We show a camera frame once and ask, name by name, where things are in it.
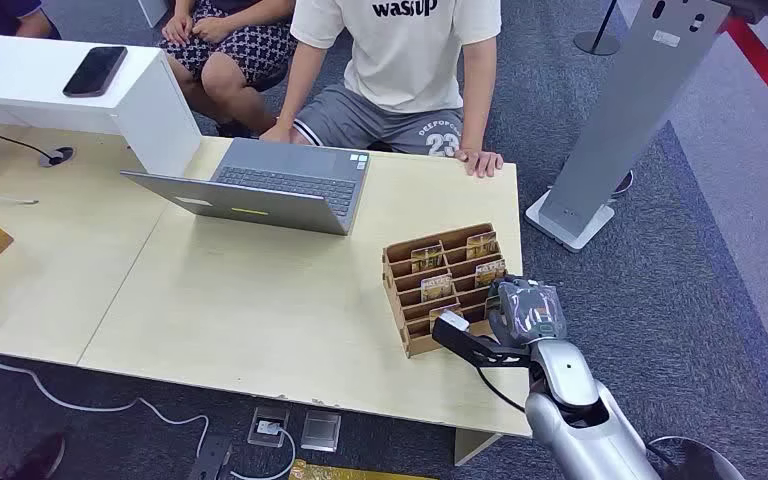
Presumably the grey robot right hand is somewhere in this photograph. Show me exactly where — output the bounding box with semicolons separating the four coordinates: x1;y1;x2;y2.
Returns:
487;276;568;348

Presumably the wooden slotted card holder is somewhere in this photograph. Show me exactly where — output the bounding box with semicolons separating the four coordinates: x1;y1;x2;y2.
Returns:
381;222;512;360

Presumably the person's left hand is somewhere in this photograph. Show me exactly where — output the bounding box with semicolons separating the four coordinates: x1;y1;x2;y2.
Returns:
454;148;505;179

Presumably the person's hand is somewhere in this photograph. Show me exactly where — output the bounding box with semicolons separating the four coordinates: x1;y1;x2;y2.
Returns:
191;15;234;46
161;12;193;47
454;148;505;179
258;121;300;146

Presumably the person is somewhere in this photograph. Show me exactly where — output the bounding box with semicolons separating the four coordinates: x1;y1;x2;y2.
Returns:
157;0;300;140
258;0;505;179
0;0;62;40

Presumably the person's right hand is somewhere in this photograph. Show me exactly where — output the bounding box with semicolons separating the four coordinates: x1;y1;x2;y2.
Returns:
258;121;300;146

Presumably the grey kiosk stand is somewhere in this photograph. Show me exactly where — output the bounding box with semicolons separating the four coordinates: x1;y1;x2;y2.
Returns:
524;0;734;254

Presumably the round black floor base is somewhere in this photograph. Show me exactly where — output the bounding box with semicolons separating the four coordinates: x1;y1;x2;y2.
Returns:
644;435;747;480

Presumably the silver floor plate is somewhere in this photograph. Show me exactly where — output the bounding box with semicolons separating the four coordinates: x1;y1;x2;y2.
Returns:
300;408;344;454

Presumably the gold foil object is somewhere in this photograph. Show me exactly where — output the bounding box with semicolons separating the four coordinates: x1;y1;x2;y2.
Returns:
288;458;440;480

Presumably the grey open laptop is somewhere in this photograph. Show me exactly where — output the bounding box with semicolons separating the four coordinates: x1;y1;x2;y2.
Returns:
120;137;371;238

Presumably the floor socket with white plug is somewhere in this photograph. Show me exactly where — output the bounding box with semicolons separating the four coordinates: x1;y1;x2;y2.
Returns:
247;405;291;449

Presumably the black power strip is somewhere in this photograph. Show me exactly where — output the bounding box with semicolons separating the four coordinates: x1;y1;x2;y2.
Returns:
187;435;234;480

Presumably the white desk riser shelf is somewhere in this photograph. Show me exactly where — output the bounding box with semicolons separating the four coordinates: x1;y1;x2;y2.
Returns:
0;32;204;179

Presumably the black smartphone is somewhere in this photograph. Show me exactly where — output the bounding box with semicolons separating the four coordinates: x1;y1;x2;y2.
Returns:
61;45;130;99

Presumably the right wrist camera on black bracket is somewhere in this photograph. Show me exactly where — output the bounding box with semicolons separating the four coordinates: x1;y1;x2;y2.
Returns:
430;310;532;370

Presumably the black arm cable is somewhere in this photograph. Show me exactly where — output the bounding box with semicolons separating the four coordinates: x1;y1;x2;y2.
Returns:
474;365;528;415

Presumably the black stanchion post with base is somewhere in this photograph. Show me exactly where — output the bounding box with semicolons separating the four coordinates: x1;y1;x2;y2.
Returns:
572;0;623;58

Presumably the white floor cable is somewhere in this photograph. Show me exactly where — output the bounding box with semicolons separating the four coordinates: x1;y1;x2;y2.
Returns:
0;343;298;480

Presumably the black cable with desk grommet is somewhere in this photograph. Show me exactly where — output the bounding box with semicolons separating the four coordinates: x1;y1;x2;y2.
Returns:
0;116;76;169

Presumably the thin white desk cable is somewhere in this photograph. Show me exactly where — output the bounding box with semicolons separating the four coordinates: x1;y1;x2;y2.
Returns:
0;184;40;207

